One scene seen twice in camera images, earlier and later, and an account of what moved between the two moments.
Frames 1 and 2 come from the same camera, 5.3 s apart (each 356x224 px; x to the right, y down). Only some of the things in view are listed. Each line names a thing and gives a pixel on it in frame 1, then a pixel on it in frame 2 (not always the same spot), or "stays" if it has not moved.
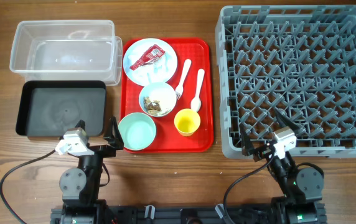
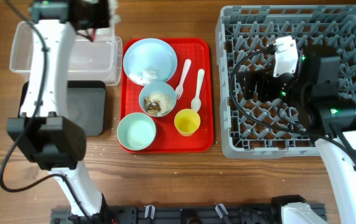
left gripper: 114,140 to 103,22
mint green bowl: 137,130 stays
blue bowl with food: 157,99 stays
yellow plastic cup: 187,122 stays
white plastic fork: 180,88 stays
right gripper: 248,148 to 265,78
